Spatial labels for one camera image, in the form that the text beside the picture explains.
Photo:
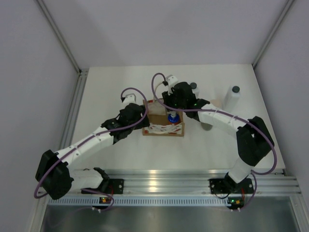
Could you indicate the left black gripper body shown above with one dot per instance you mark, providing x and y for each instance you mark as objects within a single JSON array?
[{"x": 144, "y": 123}]

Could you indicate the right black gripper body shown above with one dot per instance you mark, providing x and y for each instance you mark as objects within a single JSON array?
[{"x": 172, "y": 100}]

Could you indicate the small white bottle grey cap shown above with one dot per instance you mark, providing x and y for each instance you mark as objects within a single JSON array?
[{"x": 195, "y": 89}]

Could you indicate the patterned canvas bag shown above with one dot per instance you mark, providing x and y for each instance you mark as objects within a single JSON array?
[{"x": 159, "y": 124}]

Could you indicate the grey pump bottle beige top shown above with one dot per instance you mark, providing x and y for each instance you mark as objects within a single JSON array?
[{"x": 217, "y": 103}]

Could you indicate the large white bottle grey cap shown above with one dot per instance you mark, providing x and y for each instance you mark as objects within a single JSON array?
[{"x": 231, "y": 98}]

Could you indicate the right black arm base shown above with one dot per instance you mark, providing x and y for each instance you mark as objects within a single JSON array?
[{"x": 224, "y": 186}]

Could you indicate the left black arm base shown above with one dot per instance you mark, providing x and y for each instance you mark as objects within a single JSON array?
[{"x": 115, "y": 186}]

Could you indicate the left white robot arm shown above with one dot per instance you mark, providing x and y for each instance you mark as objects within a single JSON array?
[{"x": 56, "y": 172}]

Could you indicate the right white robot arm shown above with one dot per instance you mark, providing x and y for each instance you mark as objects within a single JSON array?
[{"x": 254, "y": 141}]

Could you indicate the orange bottle blue cap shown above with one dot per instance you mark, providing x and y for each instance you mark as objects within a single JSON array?
[{"x": 173, "y": 117}]

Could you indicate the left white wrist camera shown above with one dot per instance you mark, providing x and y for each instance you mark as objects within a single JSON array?
[{"x": 128, "y": 99}]

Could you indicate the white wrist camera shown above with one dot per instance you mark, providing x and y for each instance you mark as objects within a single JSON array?
[
  {"x": 172, "y": 80},
  {"x": 128, "y": 99}
]

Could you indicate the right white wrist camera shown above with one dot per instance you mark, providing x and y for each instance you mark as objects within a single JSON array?
[{"x": 172, "y": 80}]

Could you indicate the left aluminium frame post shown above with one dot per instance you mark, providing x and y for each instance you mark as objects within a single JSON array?
[{"x": 58, "y": 34}]

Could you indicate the aluminium frame post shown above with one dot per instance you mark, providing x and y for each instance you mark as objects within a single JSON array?
[
  {"x": 58, "y": 34},
  {"x": 279, "y": 20}
]

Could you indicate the white slotted cable duct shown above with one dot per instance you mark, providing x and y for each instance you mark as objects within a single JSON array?
[{"x": 139, "y": 201}]

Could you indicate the aluminium mounting rail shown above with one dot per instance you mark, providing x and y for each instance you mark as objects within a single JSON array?
[{"x": 196, "y": 182}]

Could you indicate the right aluminium frame post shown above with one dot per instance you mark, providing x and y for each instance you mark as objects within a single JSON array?
[{"x": 279, "y": 20}]

